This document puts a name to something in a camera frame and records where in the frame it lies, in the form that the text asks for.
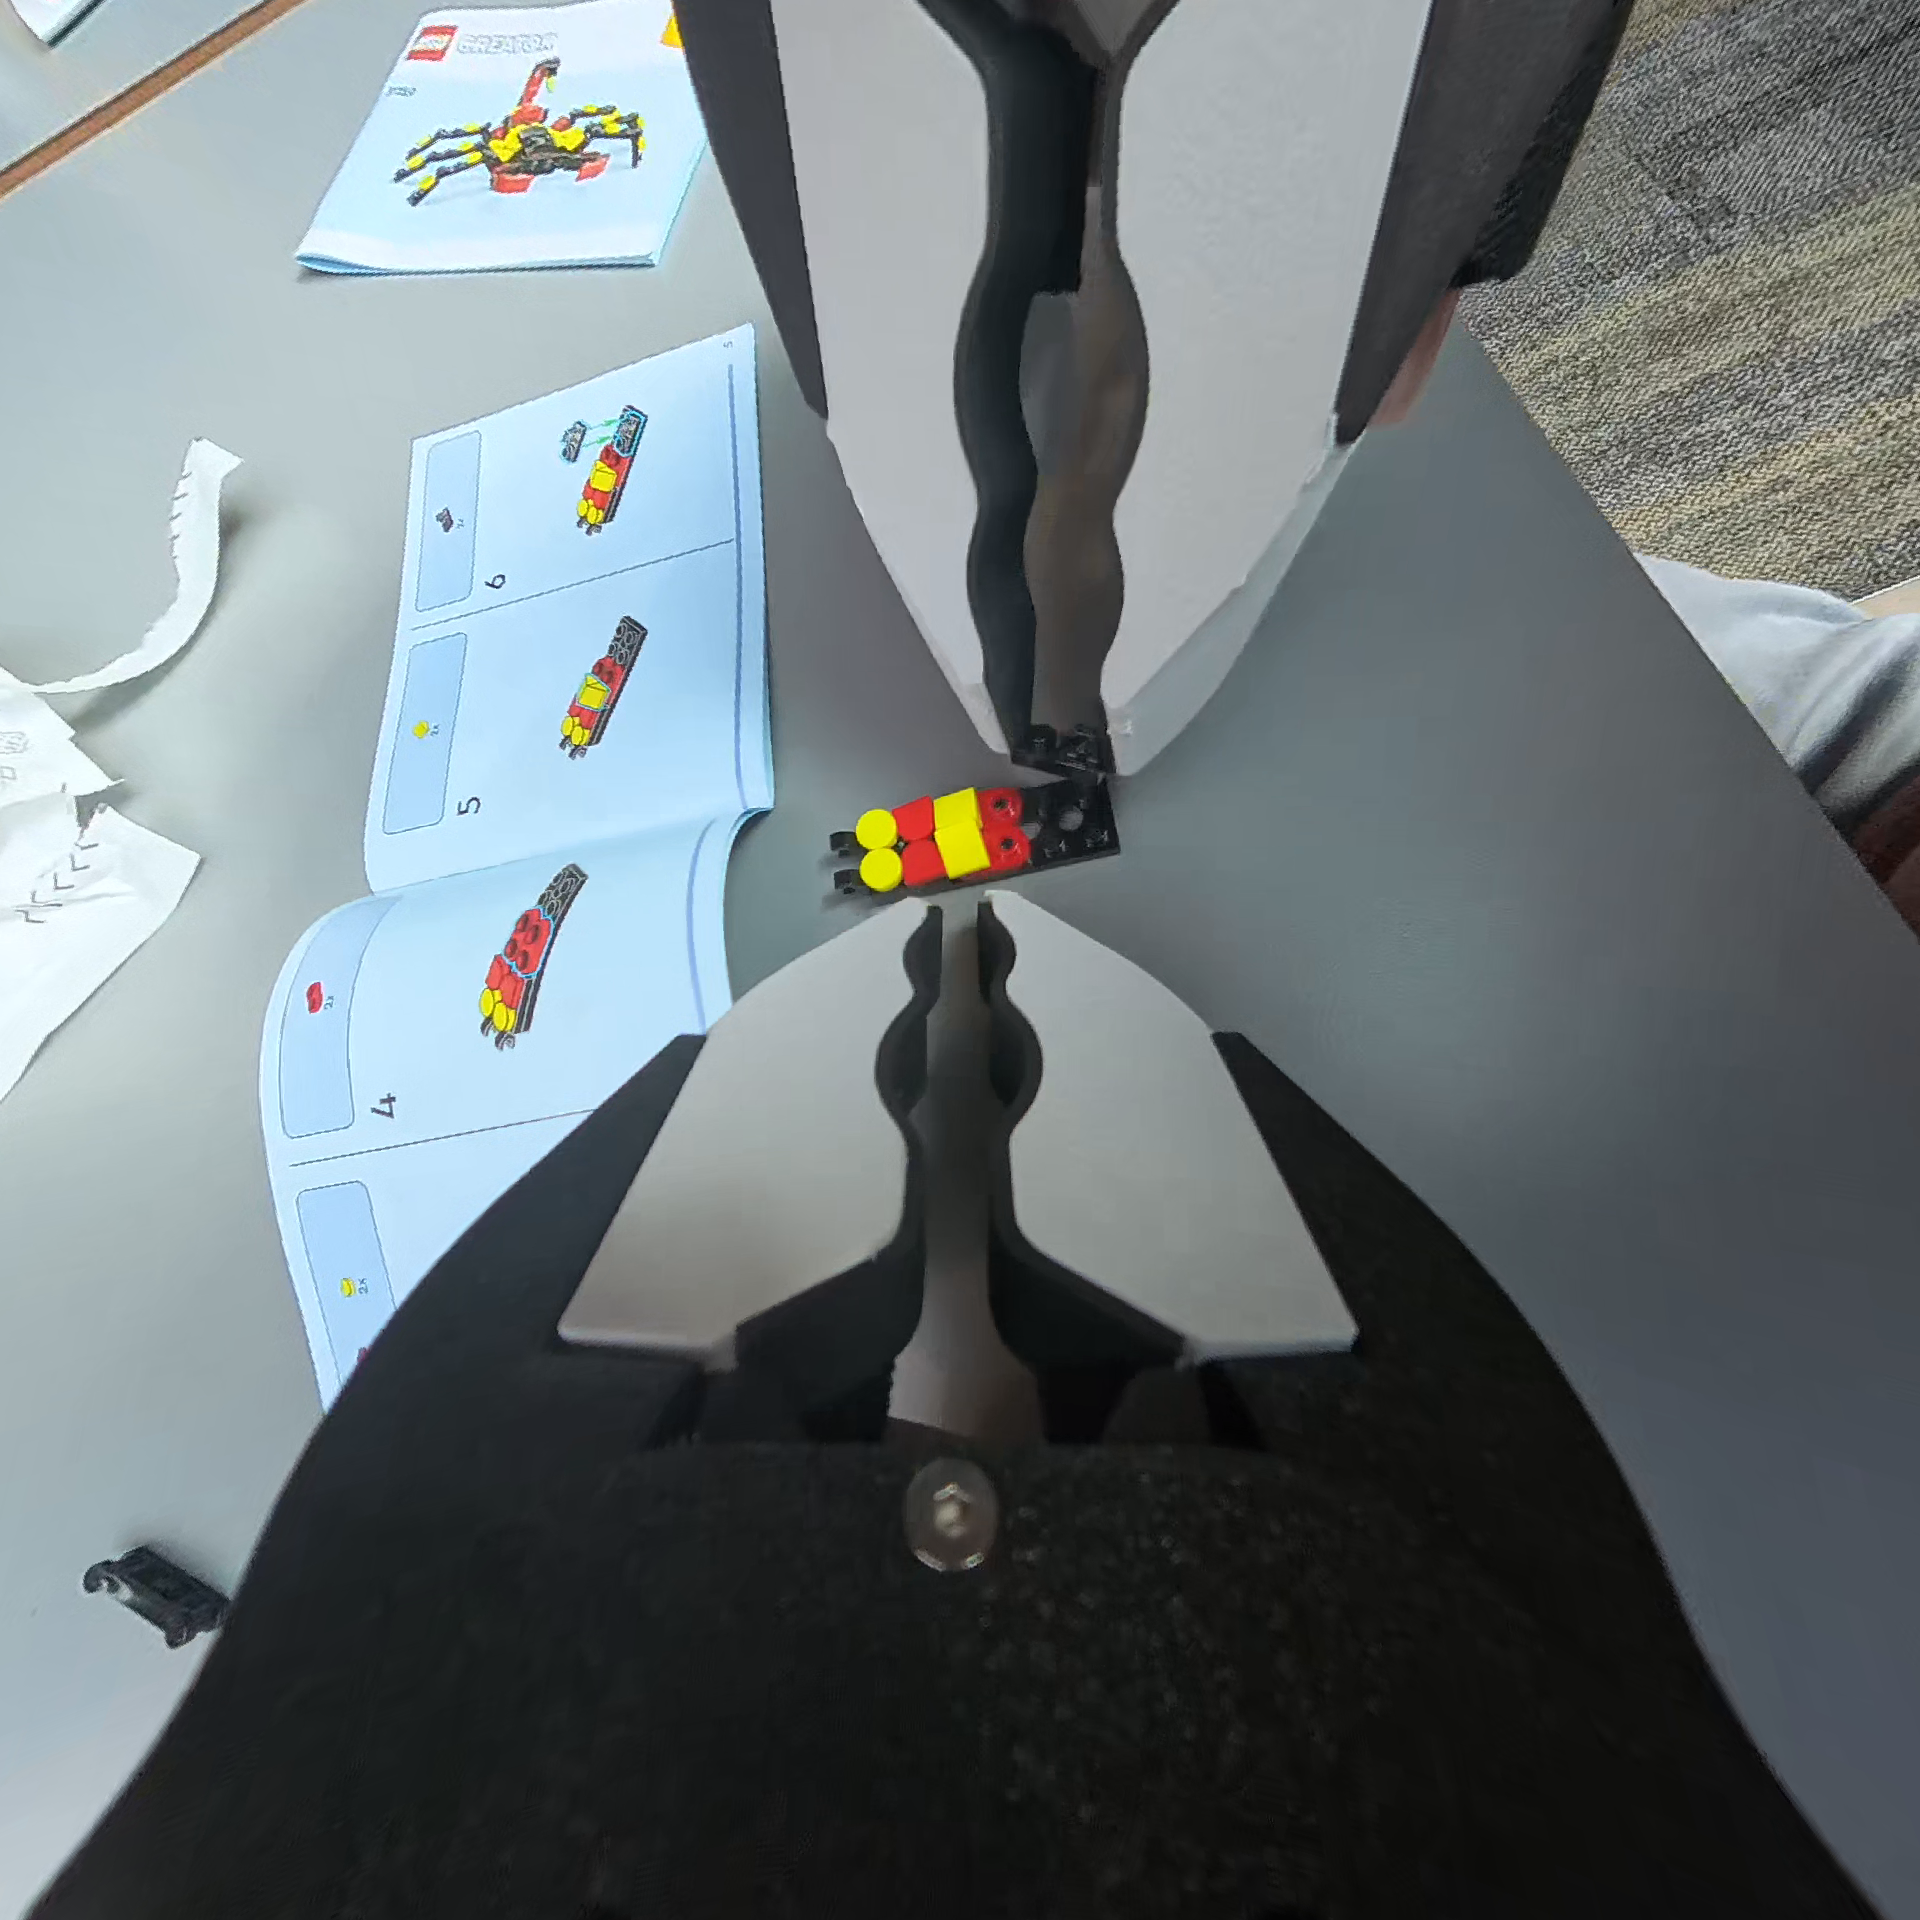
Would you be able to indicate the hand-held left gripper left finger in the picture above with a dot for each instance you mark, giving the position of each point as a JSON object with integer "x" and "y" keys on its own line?
{"x": 750, "y": 1181}

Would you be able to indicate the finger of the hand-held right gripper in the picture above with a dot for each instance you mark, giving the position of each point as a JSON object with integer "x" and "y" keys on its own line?
{"x": 886, "y": 302}
{"x": 1260, "y": 302}

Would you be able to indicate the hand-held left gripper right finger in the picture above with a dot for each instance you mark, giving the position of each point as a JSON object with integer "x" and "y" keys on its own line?
{"x": 1165, "y": 1181}

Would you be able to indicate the red yellow black brick assembly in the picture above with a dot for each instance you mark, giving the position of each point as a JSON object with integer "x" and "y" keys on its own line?
{"x": 960, "y": 841}

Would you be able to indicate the adjoining grey desk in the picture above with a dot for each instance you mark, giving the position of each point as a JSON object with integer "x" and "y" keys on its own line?
{"x": 89, "y": 75}

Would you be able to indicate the person's right hand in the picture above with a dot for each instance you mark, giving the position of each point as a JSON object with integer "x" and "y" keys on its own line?
{"x": 1410, "y": 363}

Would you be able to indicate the light blue scorpion cover booklet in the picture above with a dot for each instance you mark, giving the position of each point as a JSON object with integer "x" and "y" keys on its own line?
{"x": 445, "y": 226}

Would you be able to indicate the open light blue instruction booklet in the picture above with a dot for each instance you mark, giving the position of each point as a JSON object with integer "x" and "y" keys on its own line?
{"x": 563, "y": 708}

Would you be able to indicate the light blue jeans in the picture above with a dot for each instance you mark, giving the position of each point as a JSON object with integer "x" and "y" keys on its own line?
{"x": 1839, "y": 708}

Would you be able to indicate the white torn paper bag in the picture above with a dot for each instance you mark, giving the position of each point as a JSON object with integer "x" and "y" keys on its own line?
{"x": 48, "y": 755}
{"x": 75, "y": 930}

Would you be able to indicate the black clip plate brick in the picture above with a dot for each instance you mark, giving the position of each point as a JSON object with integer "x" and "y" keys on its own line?
{"x": 159, "y": 1596}

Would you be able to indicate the white torn paper strip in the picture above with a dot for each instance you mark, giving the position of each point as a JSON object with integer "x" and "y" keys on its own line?
{"x": 185, "y": 589}

